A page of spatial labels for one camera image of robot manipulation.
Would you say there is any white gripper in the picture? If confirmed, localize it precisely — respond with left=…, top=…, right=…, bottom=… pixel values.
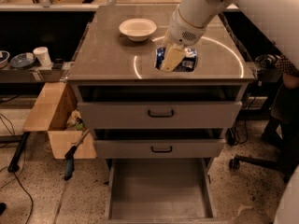
left=161, top=7, right=206, bottom=72

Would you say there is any blue pepsi can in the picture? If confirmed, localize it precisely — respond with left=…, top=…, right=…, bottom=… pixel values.
left=155, top=47, right=198, bottom=72

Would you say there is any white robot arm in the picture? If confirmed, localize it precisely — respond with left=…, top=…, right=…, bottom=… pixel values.
left=162, top=0, right=299, bottom=224

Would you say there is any grey drawer cabinet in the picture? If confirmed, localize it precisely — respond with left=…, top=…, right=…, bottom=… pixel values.
left=66, top=4, right=256, bottom=224

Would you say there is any grey top drawer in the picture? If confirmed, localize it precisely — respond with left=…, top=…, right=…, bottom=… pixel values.
left=78, top=85, right=241, bottom=129

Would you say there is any grey drawer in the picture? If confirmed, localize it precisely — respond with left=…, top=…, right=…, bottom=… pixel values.
left=105, top=159, right=216, bottom=224
left=94, top=129, right=225, bottom=159
left=78, top=85, right=241, bottom=129

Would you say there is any grey middle drawer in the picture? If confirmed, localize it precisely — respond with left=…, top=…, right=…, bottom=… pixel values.
left=94, top=129, right=225, bottom=159

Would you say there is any grey bottom drawer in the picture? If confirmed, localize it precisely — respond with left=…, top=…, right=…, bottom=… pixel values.
left=105, top=159, right=216, bottom=224

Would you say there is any grey side shelf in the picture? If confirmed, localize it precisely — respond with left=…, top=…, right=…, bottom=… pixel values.
left=0, top=63, right=72, bottom=83

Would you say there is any person in patterned shirt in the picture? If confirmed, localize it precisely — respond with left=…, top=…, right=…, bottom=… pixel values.
left=271, top=55, right=299, bottom=124

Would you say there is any open cardboard box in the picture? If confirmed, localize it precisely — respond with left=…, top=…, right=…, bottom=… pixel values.
left=23, top=82, right=87, bottom=159

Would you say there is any white foam cup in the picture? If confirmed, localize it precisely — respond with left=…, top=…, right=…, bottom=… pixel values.
left=33, top=47, right=51, bottom=66

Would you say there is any black teal clamp tool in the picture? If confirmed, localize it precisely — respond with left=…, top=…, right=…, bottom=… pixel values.
left=64, top=129, right=90, bottom=181

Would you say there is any blue grey bowl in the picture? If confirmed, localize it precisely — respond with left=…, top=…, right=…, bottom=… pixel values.
left=10, top=52, right=36, bottom=69

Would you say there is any white bowl at edge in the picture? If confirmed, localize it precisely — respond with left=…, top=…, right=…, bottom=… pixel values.
left=0, top=50, right=10, bottom=69

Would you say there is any coiled black cable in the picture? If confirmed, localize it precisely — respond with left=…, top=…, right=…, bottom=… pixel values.
left=254, top=53, right=278, bottom=69

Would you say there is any black floor cable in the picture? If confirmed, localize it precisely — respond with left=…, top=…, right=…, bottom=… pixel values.
left=0, top=112, right=35, bottom=224

